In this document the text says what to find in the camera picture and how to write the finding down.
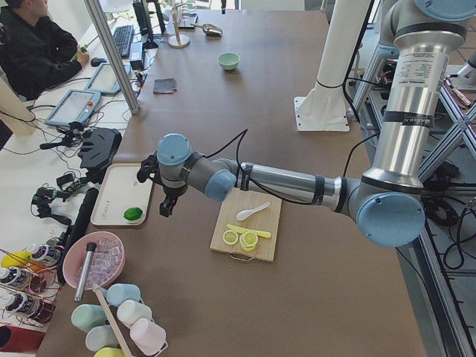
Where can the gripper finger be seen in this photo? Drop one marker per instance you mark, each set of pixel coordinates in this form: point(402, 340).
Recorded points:
point(173, 203)
point(165, 208)

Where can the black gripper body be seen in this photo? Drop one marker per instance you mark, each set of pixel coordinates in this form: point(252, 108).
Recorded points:
point(172, 193)

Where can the white plastic spoon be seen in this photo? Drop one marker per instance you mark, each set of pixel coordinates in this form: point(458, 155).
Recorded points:
point(247, 213)

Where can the light green bowl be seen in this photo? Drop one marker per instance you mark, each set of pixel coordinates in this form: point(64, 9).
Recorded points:
point(228, 61)

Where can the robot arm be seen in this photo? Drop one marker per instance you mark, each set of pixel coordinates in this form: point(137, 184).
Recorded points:
point(384, 202)

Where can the pink bowl with ice cubes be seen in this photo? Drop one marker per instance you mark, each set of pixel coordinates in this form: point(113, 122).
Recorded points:
point(107, 261)

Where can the green lime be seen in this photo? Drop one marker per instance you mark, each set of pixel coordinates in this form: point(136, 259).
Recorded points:
point(132, 214)

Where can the cream rabbit tray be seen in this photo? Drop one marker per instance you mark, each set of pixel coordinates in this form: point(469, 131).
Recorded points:
point(120, 190)

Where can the bamboo cutting board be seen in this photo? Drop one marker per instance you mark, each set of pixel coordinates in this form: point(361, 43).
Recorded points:
point(264, 220)

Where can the lower lemon slice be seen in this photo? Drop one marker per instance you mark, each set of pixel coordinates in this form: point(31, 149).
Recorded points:
point(230, 237)

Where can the lemon slice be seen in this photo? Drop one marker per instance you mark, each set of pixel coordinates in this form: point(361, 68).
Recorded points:
point(248, 241)
point(230, 237)

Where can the yellow plastic knife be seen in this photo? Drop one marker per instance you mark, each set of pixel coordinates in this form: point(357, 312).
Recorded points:
point(241, 230)

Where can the steel muddler rod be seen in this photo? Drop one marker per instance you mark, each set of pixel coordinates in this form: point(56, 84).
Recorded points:
point(81, 284)

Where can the upper lemon slice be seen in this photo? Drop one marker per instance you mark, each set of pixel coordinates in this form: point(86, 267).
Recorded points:
point(248, 241)

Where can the blue plastic cup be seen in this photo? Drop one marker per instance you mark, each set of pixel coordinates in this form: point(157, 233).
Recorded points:
point(120, 292)

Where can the grey folded cloth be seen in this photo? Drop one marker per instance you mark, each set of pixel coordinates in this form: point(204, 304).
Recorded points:
point(164, 86)

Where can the white plastic cup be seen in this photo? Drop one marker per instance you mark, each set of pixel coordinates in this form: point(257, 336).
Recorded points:
point(130, 311)

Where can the near teach pendant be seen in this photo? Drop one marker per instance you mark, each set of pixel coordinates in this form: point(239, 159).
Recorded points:
point(76, 106)

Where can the teach pendant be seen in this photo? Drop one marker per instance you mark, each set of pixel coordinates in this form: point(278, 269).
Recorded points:
point(104, 80)
point(76, 106)

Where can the far teach pendant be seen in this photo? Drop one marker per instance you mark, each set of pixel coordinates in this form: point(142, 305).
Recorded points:
point(104, 80)

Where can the pink plastic cup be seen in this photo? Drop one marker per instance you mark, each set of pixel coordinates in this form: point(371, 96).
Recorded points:
point(150, 338)

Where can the green plastic cup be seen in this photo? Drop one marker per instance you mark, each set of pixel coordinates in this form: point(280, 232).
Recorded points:
point(87, 316)

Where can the wooden stand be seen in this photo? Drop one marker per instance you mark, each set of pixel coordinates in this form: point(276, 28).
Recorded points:
point(183, 14)

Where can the black keyboard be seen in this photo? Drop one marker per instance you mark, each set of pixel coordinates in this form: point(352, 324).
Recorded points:
point(122, 37)

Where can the metal scoop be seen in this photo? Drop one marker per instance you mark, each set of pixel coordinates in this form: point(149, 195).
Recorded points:
point(210, 30)

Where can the person in black jacket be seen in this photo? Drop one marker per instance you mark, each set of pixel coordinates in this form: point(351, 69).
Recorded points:
point(36, 53)

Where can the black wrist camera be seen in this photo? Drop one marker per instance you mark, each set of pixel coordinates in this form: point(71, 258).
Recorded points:
point(149, 170)

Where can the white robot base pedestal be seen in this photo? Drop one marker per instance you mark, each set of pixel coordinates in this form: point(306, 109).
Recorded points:
point(324, 108)

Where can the aluminium frame post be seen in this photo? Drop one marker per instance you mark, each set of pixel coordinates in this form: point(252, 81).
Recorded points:
point(104, 33)

